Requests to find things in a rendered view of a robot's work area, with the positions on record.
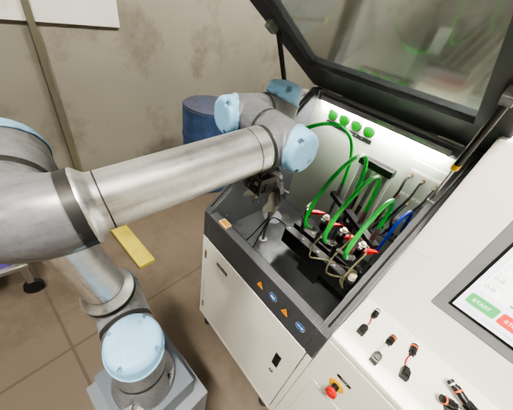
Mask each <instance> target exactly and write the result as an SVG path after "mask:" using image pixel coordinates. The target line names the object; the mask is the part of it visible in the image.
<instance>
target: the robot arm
mask: <svg viewBox="0 0 513 410"><path fill-rule="evenodd" d="M266 90H267V92H262V93H244V94H237V93H232V94H223V95H221V96H220V97H219V98H218V99H217V101H216V102H215V106H214V119H215V122H216V125H217V127H218V129H219V130H220V131H221V132H222V133H224V134H222V135H218V136H216V137H210V138H207V139H204V140H200V141H197V142H192V143H189V144H186V145H183V146H177V147H174V148H171V149H168V150H163V151H160V152H156V153H153V154H150V155H144V156H142V157H138V158H135V159H130V160H127V161H124V162H120V163H118V164H112V165H109V166H106V167H102V168H97V169H95V170H91V171H88V172H79V171H77V170H75V169H73V168H62V169H59V168H58V166H57V165H56V163H55V161H54V159H53V153H52V149H51V148H50V145H49V144H48V143H47V142H46V140H45V139H44V138H43V137H42V136H41V135H40V134H39V133H38V132H37V131H35V130H34V129H32V128H30V127H29V126H27V125H25V124H22V123H20V122H17V121H14V120H9V119H6V118H1V117H0V264H29V263H34V262H40V261H42V262H43V263H44V264H45V265H46V266H47V267H48V268H50V269H51V270H52V271H53V272H54V273H55V274H56V275H57V276H59V277H60V278H61V279H62V280H63V281H64V282H65V283H66V284H67V285H69V286H70V287H71V288H72V289H73V290H74V291H75V292H76V293H78V294H79V295H80V299H79V302H80V306H81V309H82V310H83V311H84V312H85V313H86V314H87V315H89V316H90V317H91V318H92V319H93V320H94V322H95V324H96V327H97V330H98V333H99V339H100V342H101V345H102V359H103V365H104V367H105V369H106V370H107V372H108V373H109V374H110V375H111V376H112V382H111V393H112V398H113V400H114V402H115V404H116V406H117V407H118V408H119V409H120V410H152V409H154V408H156V407H157V406H158V405H159V404H160V403H161V402H162V401H163V400H164V399H165V398H166V396H167V395H168V393H169V392H170V390H171V388H172V385H173V381H174V376H175V368H174V362H173V358H172V356H171V355H170V354H169V352H168V351H167V350H166V349H164V333H163V330H162V329H161V327H160V325H159V324H158V322H157V321H156V320H155V319H154V317H153V315H152V314H151V310H150V308H149V306H148V304H147V301H146V299H145V296H144V294H143V291H142V289H141V286H140V283H139V280H138V279H137V278H136V276H135V275H134V274H133V273H132V272H130V271H129V270H127V269H123V268H117V267H116V265H115V264H114V263H113V262H112V260H111V259H110V257H109V256H108V254H107V253H106V251H105V250H104V249H103V248H102V246H101V245H100V244H99V243H102V242H104V241H105V239H106V237H107V235H108V233H109V232H110V231H111V230H113V229H116V228H118V227H121V226H123V225H127V224H128V223H131V222H134V221H136V220H139V219H142V218H143V217H146V216H149V215H152V214H154V213H157V212H160V211H163V210H164V209H167V208H169V207H172V206H175V205H178V204H179V203H183V202H185V201H188V200H190V199H193V198H196V197H198V196H200V195H203V194H207V193H208V192H211V191H213V190H217V189H219V188H221V187H223V186H226V185H229V184H232V183H234V182H236V181H240V180H243V181H242V184H245V186H246V187H247V188H249V190H247V191H245V192H244V193H243V196H252V203H255V202H256V201H257V200H258V199H259V198H260V197H261V196H265V195H267V201H266V203H265V204H264V205H263V207H262V208H261V211H262V212H263V213H266V212H268V213H269V218H272V217H273V215H274V214H275V212H276V211H277V210H278V206H279V205H280V203H281V202H282V199H283V193H284V190H283V175H282V172H280V169H281V168H279V167H278V166H280V167H283V168H284V169H287V170H288V171H290V172H301V171H303V170H304V169H306V168H307V167H308V166H309V165H310V164H311V163H312V162H313V160H314V158H315V156H316V154H317V153H318V148H319V140H318V136H317V135H316V134H315V133H314V132H313V131H311V130H310V129H308V128H306V127H305V125H304V124H302V123H298V122H297V121H295V119H296V114H297V111H298V108H299V104H300V96H301V87H300V86H299V85H298V84H296V83H294V82H292V81H286V80H282V79H273V80H271V81H270V82H269V84H268V88H266ZM244 178H246V180H244ZM273 189H274V190H273ZM271 190H273V192H272V191H271Z"/></svg>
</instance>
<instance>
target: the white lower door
mask: <svg viewBox="0 0 513 410"><path fill-rule="evenodd" d="M204 258H205V270H204V295H203V299H202V305H203V307H202V310H203V312H204V314H205V315H206V317H207V318H208V319H209V320H210V322H211V323H212V325H213V327H214V328H215V330H216V331H217V332H218V333H219V335H220V336H221V338H222V340H223V341H224V343H225V344H226V345H227V346H228V348H229V349H230V351H231V353H232V354H233V356H234V357H235V359H236V360H237V361H238V362H239V364H240V366H241V367H242V368H243V370H244V372H245V373H246V374H247V375H248V377H249V379H250V380H251V381H252V383H253V385H254V386H255V387H256V389H257V390H258V391H259V393H260V394H261V396H262V398H263V399H264V401H265V402H266V403H267V404H268V405H270V404H271V402H272V401H273V400H274V398H275V396H276V395H277V393H278V392H279V391H280V390H281V388H282V387H283V385H284V384H285V382H286V381H287V379H288V378H289V377H290V376H291V374H292V373H293V371H294V370H295V368H296V366H297V365H298V364H299V363H300V361H301V360H302V359H303V357H304V356H305V354H306V351H305V349H304V348H303V347H302V346H301V345H300V344H299V343H298V342H297V341H296V340H295V339H294V338H293V336H292V335H291V334H290V333H289V332H288V330H287V329H286V328H285V327H284V326H283V324H282V323H281V322H280V321H279V320H278V319H277V317H276V316H275V315H274V314H273V313H272V311H271V310H269V309H268V308H267V307H266V305H265V304H264V303H263V302H262V301H261V299H260V298H259V297H258V296H257V295H256V293H255V292H254V291H253V290H252V289H251V288H250V286H249V285H248V284H247V283H246V282H245V280H244V279H243V278H242V277H241V276H240V275H239V274H238V273H237V272H236V271H235V269H234V268H233V267H232V266H231V265H230V264H229V262H228V261H227V260H226V259H225V258H224V256H223V255H222V254H221V253H220V252H219V251H218V249H217V248H216V247H215V246H214V245H213V244H212V243H211V242H210V241H209V240H208V238H207V243H206V249H205V251H204Z"/></svg>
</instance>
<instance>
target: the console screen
mask: <svg viewBox="0 0 513 410"><path fill-rule="evenodd" d="M431 302H432V303H434V304H435V305H436V306H437V307H438V308H440V309H441V310H442V311H444V312H445V313H447V314H448V315H449V316H451V317H452V318H453V319H455V320H456V321H457V322H458V323H459V324H461V325H462V326H464V327H465V328H466V329H468V330H469V331H471V332H472V333H473V334H474V335H475V336H477V337H478V338H480V339H481V340H482V341H483V342H485V343H486V344H488V345H489V346H490V347H492V348H493V349H494V350H495V351H497V352H498V353H499V354H501V355H502V356H504V357H505V358H506V359H508V360H509V361H510V362H511V363H512V364H513V221H512V222H511V223H510V224H509V225H508V226H507V227H506V228H505V229H504V230H503V231H502V232H501V233H500V234H499V235H498V236H497V237H496V238H495V239H494V240H493V241H492V242H491V243H490V244H489V245H488V246H487V247H486V248H485V249H484V250H482V251H481V252H480V253H479V254H478V255H477V256H476V257H475V258H474V259H473V260H472V261H471V262H470V263H469V264H468V265H467V266H466V267H465V268H464V269H463V270H462V271H461V272H460V273H459V274H458V275H457V276H456V277H455V278H454V279H453V280H452V281H451V282H450V283H449V284H448V285H447V286H446V287H445V288H444V289H443V290H442V291H441V292H440V293H439V294H438V295H437V296H436V297H435V298H434V299H433V300H432V301H431Z"/></svg>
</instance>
